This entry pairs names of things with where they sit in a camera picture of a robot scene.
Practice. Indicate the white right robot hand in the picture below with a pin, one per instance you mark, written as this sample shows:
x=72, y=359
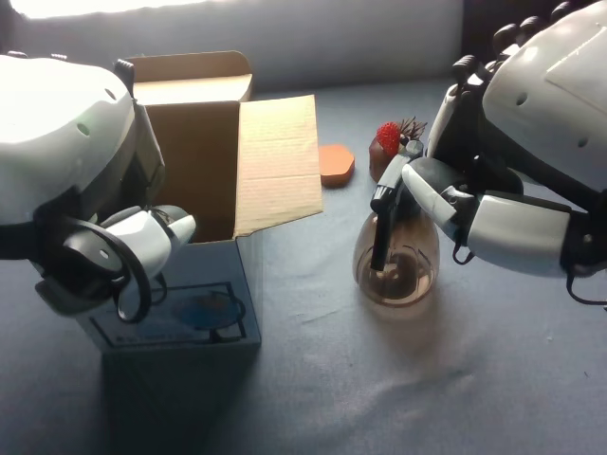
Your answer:
x=536, y=95

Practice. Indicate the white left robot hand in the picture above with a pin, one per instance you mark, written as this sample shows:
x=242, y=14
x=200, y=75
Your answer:
x=57, y=132

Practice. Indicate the cardboard box with globe print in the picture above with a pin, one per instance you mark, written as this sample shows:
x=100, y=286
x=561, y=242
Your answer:
x=275, y=166

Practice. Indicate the brown bottle with black cap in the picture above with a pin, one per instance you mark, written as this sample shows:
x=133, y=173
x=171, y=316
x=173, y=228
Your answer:
x=379, y=284

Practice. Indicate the chocolate cake toy with strawberry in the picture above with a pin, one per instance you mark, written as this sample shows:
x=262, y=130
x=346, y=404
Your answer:
x=386, y=137

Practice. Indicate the orange hexagon block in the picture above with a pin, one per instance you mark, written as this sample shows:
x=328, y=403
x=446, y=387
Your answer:
x=336, y=166

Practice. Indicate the grey table cloth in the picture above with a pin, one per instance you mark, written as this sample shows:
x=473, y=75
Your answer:
x=474, y=355

